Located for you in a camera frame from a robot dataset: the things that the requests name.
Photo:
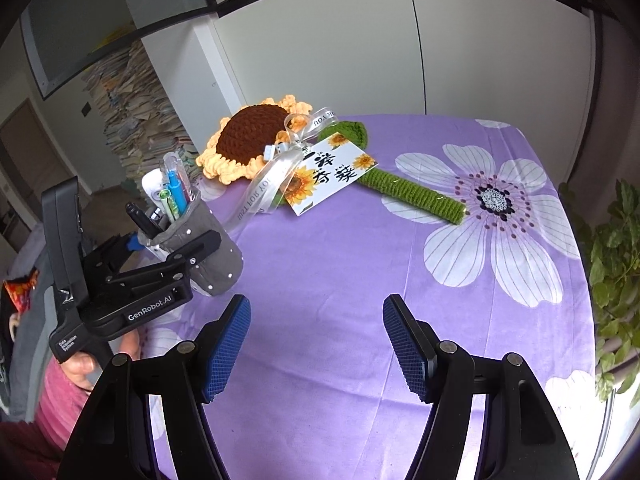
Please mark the person's left forearm pink sleeve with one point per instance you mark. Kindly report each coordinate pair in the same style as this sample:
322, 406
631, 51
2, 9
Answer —
64, 394

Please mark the green potted plant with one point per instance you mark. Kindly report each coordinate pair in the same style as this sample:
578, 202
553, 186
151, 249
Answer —
610, 255

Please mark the white correction tape dispenser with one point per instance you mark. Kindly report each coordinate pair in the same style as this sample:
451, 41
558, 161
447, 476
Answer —
153, 182

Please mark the black marker pen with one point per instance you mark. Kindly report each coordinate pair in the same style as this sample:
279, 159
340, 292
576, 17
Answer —
142, 221

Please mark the blue pen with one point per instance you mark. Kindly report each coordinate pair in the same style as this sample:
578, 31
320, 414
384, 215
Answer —
177, 191

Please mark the clear translucent pen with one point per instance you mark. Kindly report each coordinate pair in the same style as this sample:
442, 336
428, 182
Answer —
172, 163

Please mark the black slim pen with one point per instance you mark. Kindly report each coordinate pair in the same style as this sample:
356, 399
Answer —
157, 216

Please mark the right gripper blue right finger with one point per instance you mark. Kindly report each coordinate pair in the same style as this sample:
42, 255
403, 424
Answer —
521, 439

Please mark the stack of books on floor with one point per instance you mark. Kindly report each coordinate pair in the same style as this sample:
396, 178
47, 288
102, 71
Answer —
140, 123

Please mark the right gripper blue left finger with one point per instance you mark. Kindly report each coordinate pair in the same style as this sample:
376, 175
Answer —
112, 438

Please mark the sunflower greeting card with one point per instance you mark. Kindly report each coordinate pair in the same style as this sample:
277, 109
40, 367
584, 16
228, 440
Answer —
327, 167

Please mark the purple floral tablecloth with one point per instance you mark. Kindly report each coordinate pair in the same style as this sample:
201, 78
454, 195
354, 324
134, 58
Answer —
317, 392

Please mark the crochet sunflower with green stem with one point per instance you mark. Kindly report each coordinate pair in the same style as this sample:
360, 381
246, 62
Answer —
236, 151

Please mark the white bookshelf cabinet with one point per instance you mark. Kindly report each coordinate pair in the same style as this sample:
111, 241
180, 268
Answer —
529, 63

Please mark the pink checkered pen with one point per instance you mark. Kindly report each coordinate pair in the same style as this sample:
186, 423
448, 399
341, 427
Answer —
184, 178

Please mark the light green pen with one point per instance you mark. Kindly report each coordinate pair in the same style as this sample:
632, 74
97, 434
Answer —
169, 205

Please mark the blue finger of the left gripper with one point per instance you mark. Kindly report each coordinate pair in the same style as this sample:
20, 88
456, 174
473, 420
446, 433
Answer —
133, 243
177, 265

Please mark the grey white fabric pen holder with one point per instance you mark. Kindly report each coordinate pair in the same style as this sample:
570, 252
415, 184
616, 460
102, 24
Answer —
215, 262

